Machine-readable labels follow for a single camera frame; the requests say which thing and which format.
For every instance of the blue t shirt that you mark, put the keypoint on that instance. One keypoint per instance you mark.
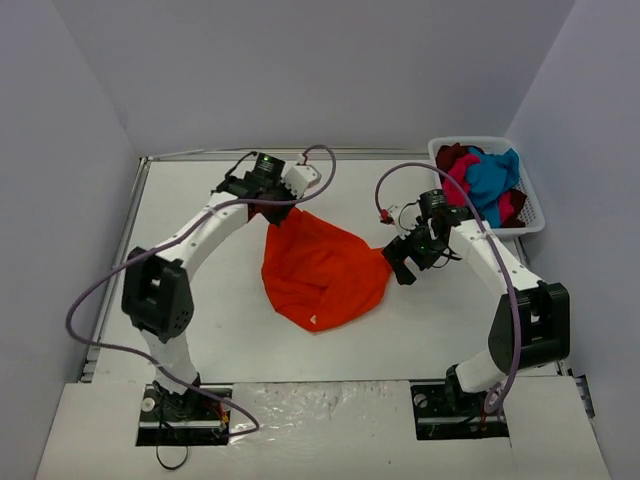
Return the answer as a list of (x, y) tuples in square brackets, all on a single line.
[(492, 187)]

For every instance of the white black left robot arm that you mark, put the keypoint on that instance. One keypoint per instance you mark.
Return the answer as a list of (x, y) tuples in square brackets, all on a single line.
[(157, 295)]

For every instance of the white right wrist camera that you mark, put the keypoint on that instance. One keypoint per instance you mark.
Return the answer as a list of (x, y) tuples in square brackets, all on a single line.
[(402, 218)]

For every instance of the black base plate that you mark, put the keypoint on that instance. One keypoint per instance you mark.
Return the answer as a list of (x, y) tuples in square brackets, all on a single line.
[(167, 420), (436, 419)]

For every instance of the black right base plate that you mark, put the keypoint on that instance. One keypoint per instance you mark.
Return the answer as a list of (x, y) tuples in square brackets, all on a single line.
[(436, 419)]

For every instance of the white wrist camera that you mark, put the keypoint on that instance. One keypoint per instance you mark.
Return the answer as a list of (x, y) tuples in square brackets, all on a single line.
[(299, 178), (402, 218)]

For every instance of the pink t shirt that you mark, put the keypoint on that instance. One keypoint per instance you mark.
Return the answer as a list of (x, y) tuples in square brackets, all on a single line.
[(452, 193)]

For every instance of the white plastic laundry basket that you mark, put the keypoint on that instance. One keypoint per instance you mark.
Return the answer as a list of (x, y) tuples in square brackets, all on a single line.
[(531, 213)]

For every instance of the orange t shirt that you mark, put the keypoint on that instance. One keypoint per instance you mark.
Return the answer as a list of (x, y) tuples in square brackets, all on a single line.
[(321, 277)]

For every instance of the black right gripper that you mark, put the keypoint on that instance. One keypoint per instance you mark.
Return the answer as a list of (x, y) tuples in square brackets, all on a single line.
[(400, 255)]

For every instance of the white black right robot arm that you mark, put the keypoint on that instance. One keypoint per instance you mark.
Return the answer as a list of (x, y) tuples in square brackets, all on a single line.
[(531, 324)]

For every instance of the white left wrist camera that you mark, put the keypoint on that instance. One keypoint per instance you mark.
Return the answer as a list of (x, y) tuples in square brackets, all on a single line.
[(299, 178)]

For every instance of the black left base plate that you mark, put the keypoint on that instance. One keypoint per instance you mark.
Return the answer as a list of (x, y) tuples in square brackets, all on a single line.
[(167, 420)]

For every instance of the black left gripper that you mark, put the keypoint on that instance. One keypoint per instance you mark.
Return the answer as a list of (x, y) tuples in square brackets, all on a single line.
[(273, 211)]

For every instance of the dark red t shirt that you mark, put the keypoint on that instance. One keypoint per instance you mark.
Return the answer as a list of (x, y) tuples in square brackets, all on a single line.
[(457, 157)]

